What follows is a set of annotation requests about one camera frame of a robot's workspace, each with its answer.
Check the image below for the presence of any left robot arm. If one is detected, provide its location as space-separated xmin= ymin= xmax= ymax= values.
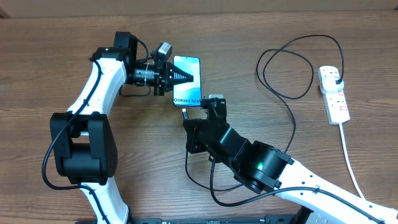
xmin=42 ymin=32 xmax=194 ymax=223

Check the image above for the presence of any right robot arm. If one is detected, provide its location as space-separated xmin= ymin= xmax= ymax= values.
xmin=182 ymin=98 xmax=397 ymax=223

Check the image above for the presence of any blue Samsung Galaxy smartphone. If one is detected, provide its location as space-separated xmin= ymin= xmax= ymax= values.
xmin=172 ymin=55 xmax=203 ymax=108

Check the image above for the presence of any white power strip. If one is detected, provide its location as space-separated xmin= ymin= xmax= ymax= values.
xmin=317 ymin=65 xmax=350 ymax=125

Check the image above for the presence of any white charger plug adapter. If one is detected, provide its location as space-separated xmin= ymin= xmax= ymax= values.
xmin=320 ymin=77 xmax=345 ymax=94

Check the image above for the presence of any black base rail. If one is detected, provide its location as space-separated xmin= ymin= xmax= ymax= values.
xmin=127 ymin=210 xmax=310 ymax=224

